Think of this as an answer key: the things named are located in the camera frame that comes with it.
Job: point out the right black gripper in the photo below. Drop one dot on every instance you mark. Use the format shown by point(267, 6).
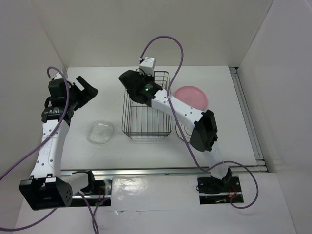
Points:
point(140, 75)

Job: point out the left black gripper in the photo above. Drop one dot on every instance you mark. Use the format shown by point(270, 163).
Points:
point(89, 92)

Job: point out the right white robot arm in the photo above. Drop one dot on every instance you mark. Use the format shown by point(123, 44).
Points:
point(202, 125)

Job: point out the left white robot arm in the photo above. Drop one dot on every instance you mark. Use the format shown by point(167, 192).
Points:
point(46, 188)

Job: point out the clear glass plate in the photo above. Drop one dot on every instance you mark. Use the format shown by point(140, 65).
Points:
point(100, 132)

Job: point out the pink plastic plate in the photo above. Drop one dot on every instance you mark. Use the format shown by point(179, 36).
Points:
point(192, 96)

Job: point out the white plate dark rim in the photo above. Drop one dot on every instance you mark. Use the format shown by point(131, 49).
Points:
point(183, 132)

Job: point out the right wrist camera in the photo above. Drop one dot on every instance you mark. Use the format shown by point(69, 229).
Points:
point(147, 65)

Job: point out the dark wire dish rack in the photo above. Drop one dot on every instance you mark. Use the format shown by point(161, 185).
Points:
point(141, 121)

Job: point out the aluminium front rail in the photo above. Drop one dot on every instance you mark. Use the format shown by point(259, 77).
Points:
point(157, 172)

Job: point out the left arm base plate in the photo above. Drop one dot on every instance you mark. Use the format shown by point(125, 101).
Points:
point(99, 194)

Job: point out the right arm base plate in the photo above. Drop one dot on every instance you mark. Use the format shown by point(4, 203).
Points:
point(211, 193)

